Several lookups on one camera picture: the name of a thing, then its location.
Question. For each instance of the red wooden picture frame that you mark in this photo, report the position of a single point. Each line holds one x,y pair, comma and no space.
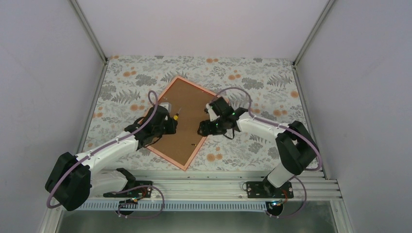
188,100

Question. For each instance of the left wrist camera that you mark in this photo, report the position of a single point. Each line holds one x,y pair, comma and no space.
167,106

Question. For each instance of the left aluminium corner post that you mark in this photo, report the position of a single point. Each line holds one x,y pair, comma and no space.
89,31

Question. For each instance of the aluminium corner post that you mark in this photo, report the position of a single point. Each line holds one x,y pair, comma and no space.
89,31
321,18

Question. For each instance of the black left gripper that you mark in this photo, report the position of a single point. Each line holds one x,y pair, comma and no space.
171,130

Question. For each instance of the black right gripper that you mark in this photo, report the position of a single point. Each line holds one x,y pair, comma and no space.
207,129

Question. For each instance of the floral patterned table mat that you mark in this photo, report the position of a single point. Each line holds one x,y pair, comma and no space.
268,82

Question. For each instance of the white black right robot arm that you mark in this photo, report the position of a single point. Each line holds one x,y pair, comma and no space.
295,146

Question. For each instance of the aluminium extrusion rail base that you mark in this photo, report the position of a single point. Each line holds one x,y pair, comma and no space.
230,185

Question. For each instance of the grey slotted cable duct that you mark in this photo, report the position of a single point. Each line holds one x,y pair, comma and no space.
173,205

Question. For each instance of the yellow handled screwdriver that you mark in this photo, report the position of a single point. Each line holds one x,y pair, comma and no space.
176,116

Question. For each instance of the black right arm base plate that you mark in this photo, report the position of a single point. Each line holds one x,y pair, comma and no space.
261,190

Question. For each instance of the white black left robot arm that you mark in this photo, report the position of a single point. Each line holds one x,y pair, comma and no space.
76,178

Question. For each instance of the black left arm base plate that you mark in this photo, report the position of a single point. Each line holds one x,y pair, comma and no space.
133,190

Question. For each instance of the right aluminium corner post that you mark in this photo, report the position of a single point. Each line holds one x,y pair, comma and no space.
321,18

